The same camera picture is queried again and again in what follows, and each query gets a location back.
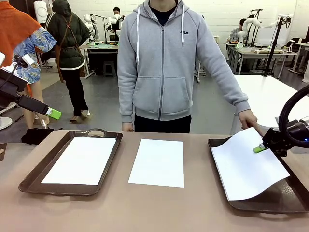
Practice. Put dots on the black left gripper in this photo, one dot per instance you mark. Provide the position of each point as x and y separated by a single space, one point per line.
9 87

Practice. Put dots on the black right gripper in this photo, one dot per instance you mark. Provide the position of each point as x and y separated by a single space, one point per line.
275 141

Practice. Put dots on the white A4 paper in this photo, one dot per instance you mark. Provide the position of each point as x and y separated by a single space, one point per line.
241 166
79 162
157 164

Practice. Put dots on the grey-sleeved right forearm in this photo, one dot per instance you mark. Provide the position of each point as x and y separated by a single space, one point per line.
126 104

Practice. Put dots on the grey-sleeved left forearm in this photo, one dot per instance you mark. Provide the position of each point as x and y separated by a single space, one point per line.
231 89

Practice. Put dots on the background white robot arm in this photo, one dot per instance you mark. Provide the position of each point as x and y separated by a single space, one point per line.
89 26
113 21
246 26

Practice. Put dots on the person's left hand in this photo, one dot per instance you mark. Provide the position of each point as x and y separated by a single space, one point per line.
248 118

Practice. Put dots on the person's right hand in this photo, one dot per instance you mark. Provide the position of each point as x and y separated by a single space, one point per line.
128 126

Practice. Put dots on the black bundle on floor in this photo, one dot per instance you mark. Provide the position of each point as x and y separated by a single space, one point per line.
33 136

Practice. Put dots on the white round stand base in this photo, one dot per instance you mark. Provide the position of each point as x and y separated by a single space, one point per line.
4 123

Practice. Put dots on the brown plastic tray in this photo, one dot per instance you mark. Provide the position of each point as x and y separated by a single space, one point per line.
277 198
31 186

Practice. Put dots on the white table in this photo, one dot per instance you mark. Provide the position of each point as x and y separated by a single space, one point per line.
265 96

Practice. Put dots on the dark brown flat item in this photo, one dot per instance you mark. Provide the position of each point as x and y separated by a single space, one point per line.
3 152

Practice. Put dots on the person in dark green jacket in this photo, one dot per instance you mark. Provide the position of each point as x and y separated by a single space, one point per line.
67 43

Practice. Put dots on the mannequin in orange floral clothes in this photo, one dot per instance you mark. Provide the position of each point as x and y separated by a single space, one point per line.
14 29

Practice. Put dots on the grey plastic stool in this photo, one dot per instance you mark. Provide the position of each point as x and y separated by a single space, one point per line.
109 68

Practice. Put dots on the background desk with black panel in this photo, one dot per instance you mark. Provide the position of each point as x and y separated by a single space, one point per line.
101 48

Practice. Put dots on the background white desk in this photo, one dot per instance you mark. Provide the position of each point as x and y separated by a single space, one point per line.
256 55

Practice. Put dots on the white round-faced appliance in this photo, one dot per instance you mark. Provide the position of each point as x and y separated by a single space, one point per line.
41 9

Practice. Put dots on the black tripod stand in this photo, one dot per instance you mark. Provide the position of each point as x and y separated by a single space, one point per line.
274 48

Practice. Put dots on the white height-adjustable desk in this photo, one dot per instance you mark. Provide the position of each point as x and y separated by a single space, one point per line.
300 44

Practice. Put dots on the seated person in plaid shirt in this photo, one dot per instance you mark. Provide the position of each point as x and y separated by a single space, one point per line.
235 32

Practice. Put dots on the person in grey hoodie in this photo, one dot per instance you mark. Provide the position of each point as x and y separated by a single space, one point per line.
159 72

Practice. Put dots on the background person in black shirt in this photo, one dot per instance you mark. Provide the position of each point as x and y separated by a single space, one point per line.
117 10

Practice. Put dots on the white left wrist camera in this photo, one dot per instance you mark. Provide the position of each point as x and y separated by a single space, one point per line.
27 59

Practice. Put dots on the black camera frame stand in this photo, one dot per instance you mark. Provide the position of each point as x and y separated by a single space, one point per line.
257 10

